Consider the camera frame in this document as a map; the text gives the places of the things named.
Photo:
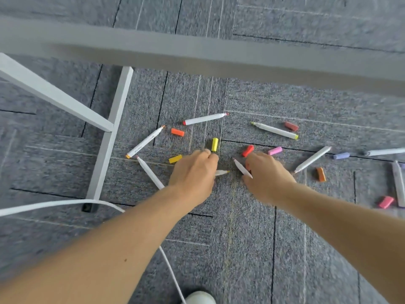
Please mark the person's right hand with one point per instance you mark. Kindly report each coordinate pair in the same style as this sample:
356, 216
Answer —
269, 180

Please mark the person's left hand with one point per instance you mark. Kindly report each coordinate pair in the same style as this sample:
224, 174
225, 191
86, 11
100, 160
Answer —
193, 177

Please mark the red-tipped white marker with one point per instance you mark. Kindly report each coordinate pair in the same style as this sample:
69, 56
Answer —
242, 167

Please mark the set of red-toned caps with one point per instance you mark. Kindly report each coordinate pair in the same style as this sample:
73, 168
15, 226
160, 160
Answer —
177, 132

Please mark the yellow-green-tipped white marker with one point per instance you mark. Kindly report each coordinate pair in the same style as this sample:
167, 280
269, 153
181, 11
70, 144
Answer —
275, 130

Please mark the orange-tipped white marker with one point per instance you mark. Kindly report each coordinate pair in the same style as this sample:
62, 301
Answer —
145, 141

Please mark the set of red-toned markers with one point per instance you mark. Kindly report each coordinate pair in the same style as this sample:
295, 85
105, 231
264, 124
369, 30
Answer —
205, 119

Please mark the person's left forearm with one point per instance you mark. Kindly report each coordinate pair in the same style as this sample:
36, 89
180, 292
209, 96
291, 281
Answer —
110, 256

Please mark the person's right forearm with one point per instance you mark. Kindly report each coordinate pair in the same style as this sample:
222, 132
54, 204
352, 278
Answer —
348, 224

